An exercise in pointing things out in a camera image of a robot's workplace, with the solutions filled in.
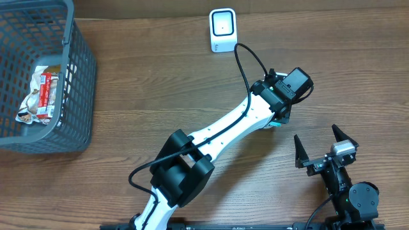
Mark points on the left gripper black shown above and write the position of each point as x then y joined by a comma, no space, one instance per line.
282,118

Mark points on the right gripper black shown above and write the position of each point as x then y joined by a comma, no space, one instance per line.
319,163

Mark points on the teal wet wipes pack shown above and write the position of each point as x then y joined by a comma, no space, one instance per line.
273,124

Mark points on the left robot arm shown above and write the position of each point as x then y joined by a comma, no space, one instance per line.
185,163

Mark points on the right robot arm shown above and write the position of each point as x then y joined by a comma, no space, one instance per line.
356,205

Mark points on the white barcode scanner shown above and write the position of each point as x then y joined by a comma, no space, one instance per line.
223,30

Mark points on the red snack stick packet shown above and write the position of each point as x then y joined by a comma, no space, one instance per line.
45,109

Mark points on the grey plastic mesh basket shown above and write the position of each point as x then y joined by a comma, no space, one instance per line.
44,33

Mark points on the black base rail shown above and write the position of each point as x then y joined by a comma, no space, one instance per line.
294,226

